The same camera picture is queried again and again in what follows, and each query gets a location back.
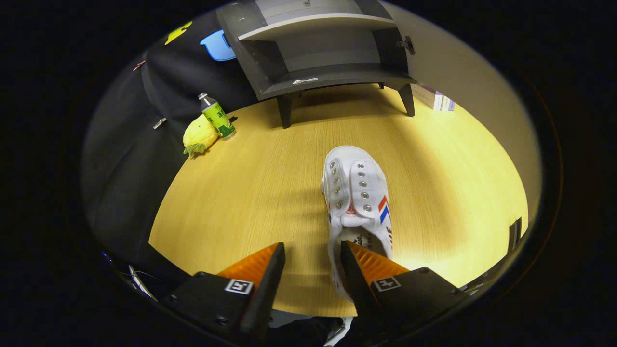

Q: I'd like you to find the white cardboard box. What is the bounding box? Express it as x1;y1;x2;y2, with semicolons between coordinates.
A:
411;84;444;111

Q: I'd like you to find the white canvas shoe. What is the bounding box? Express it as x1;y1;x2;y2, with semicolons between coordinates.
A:
322;146;393;303

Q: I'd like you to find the yellow plush toy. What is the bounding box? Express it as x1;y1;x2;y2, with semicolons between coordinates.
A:
182;114;221;158

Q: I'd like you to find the person's dark clothing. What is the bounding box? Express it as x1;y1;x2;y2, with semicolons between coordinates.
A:
268;310;360;347

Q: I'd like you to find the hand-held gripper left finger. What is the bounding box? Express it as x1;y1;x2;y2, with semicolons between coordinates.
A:
161;242;286;345

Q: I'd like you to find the green drink bottle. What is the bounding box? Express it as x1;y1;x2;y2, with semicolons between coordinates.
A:
198;93;237;141

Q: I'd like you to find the black backdrop cloth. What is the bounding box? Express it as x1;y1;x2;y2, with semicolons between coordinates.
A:
82;10;261;290

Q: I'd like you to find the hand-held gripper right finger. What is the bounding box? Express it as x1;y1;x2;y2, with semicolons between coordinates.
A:
340;241;470;338

